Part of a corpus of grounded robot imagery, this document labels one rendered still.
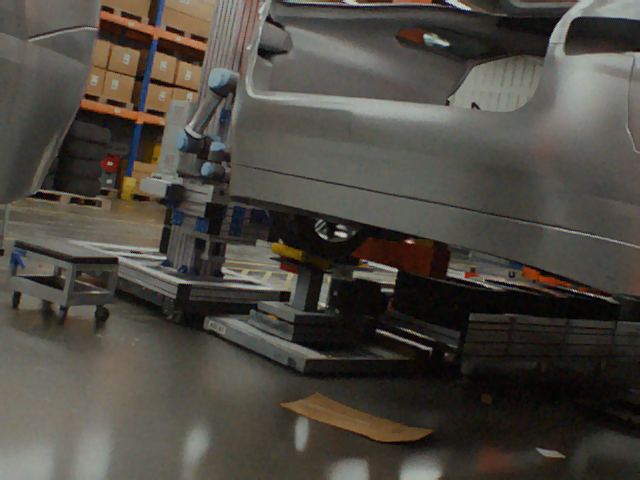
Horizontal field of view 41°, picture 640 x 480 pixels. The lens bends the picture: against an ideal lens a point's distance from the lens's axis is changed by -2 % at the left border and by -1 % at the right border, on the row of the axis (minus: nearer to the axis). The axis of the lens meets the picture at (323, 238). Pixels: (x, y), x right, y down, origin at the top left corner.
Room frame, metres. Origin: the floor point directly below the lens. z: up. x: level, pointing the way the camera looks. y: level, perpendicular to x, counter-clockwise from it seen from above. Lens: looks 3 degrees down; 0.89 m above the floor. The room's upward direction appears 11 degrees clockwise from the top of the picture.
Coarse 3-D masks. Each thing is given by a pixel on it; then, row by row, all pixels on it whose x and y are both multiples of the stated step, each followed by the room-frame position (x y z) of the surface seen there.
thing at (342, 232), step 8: (312, 224) 4.37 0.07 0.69; (328, 224) 4.72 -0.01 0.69; (336, 224) 4.75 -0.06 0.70; (320, 232) 4.72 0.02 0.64; (328, 232) 4.70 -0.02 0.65; (336, 232) 4.68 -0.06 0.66; (344, 232) 4.65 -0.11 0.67; (352, 232) 4.62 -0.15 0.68; (360, 232) 4.62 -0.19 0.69; (328, 240) 4.47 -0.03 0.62; (336, 240) 4.56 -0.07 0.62; (344, 240) 4.55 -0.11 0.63
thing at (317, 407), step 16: (304, 400) 3.47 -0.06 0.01; (320, 400) 3.51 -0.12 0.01; (320, 416) 3.29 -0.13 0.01; (336, 416) 3.33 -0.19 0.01; (352, 416) 3.38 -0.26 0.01; (368, 416) 3.43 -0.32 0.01; (368, 432) 3.18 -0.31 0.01; (384, 432) 3.23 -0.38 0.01; (400, 432) 3.26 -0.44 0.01; (416, 432) 3.26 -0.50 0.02
